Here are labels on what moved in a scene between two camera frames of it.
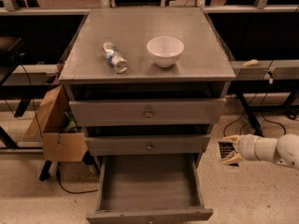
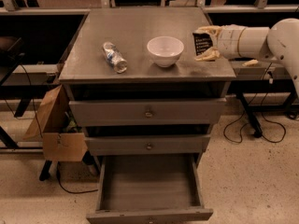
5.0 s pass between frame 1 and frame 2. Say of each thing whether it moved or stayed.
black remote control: moved
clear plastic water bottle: stayed
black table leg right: stayed
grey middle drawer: stayed
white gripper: moved
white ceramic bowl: stayed
